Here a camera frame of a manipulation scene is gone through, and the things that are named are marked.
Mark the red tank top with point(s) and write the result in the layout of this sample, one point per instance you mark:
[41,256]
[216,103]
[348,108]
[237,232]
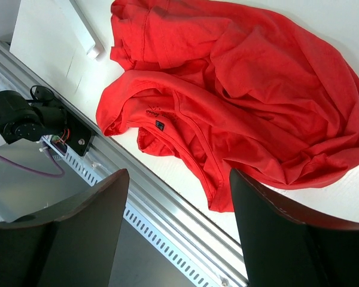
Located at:
[224,86]

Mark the white slotted cable duct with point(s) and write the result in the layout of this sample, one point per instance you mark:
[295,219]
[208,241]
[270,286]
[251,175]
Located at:
[30,181]

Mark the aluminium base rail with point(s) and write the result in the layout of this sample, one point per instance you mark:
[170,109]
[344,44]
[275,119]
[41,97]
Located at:
[168,211]

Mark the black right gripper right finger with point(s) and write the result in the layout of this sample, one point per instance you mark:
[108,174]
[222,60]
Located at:
[286,243]

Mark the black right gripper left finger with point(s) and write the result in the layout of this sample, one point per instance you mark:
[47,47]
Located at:
[71,243]

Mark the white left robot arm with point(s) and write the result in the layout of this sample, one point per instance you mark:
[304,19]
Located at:
[43,115]

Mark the metal clothes rack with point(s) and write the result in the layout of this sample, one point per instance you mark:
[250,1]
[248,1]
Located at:
[81,28]

